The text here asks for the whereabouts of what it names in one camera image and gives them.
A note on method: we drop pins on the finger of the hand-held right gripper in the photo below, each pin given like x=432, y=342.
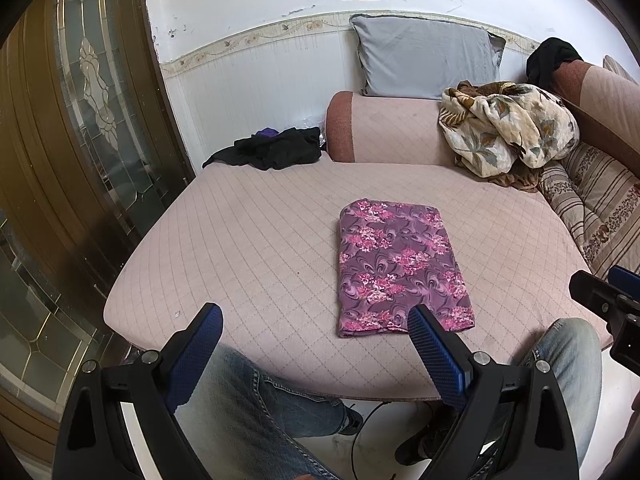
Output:
x=625, y=282
x=595, y=295

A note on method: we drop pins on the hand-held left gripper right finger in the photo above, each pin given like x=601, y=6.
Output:
x=440, y=360

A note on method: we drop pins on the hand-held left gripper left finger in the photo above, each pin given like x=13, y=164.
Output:
x=197, y=355

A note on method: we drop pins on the purple floral garment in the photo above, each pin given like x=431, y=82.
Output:
x=400, y=265

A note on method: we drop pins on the pile of black clothes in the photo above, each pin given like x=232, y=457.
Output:
x=275, y=152

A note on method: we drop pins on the person's right leg in jeans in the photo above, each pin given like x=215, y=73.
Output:
x=575, y=350

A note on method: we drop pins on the person's leg in jeans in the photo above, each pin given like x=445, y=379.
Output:
x=575, y=350
x=250, y=410

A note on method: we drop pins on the person's left leg in jeans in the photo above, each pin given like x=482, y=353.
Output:
x=250, y=410

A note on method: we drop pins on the person's right dark shoe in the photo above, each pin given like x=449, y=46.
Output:
x=420, y=440

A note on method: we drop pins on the person's dark shoe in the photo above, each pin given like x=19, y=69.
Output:
x=351, y=419
x=420, y=440

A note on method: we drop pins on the striped floral cushion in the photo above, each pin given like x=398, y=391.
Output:
x=595, y=200

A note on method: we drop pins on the person's left dark shoe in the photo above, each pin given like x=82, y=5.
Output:
x=351, y=419

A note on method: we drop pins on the pink quilted sofa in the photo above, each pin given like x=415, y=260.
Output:
x=250, y=240

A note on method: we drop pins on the beige floral blanket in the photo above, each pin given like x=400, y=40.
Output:
x=505, y=125

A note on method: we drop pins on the striped cushion on sofa back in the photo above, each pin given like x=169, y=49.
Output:
x=622, y=67

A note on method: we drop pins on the small purple cloth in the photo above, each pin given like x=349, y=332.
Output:
x=265, y=133

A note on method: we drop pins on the black cloth on sofa back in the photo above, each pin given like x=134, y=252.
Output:
x=552, y=60

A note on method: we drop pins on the wooden door with stained glass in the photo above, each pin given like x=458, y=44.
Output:
x=60, y=160

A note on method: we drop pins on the grey pillow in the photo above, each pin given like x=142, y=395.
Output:
x=425, y=55

